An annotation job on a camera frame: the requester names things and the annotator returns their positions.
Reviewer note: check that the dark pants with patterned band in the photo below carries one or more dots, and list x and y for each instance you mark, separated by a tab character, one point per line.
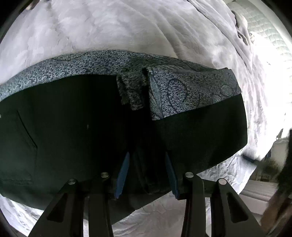
143	119

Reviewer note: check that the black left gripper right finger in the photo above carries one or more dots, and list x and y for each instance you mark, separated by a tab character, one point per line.
229	214

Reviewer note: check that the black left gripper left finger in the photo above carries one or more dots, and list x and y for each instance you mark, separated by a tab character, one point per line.
99	198

